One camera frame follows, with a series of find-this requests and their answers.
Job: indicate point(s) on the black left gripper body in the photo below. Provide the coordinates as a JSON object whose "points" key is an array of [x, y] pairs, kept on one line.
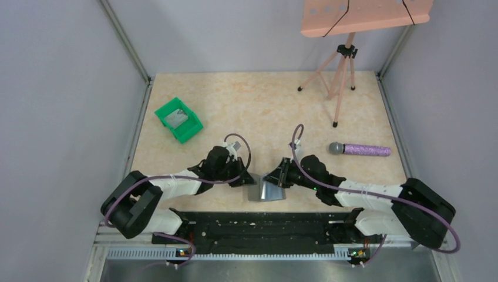
{"points": [[239, 171]]}

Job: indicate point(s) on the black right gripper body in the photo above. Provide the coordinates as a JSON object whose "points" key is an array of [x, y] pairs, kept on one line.
{"points": [[285, 173]]}

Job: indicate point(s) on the grey card holder wallet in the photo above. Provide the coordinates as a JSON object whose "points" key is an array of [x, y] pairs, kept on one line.
{"points": [[263, 191]]}

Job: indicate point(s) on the silver credit card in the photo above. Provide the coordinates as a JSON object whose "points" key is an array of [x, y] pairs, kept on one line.
{"points": [[178, 115], [172, 123]]}

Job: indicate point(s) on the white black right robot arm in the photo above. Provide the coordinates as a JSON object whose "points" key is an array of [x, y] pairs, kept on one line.
{"points": [[410, 209]]}

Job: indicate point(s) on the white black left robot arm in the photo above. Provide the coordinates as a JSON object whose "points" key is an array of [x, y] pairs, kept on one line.
{"points": [[132, 208]]}

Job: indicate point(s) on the purple glitter microphone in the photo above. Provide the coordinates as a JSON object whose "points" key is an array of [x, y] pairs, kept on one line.
{"points": [[337, 148]]}

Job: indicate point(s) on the green plastic bin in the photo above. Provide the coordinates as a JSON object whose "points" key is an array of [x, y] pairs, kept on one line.
{"points": [[189, 128]]}

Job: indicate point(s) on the pink music stand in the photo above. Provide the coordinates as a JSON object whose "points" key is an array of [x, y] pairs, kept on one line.
{"points": [[325, 18]]}

